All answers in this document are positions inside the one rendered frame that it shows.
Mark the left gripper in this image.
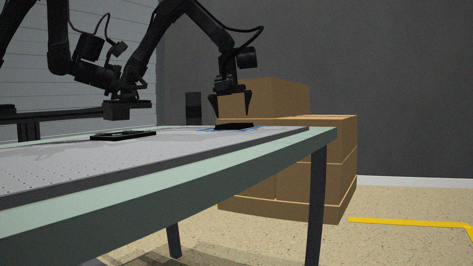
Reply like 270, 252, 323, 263
208, 69, 252, 118

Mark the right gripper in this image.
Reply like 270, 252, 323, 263
90, 41, 148, 100

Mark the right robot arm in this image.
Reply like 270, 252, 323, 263
0, 0, 128, 85

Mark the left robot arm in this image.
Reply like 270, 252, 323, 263
103, 0, 258, 103

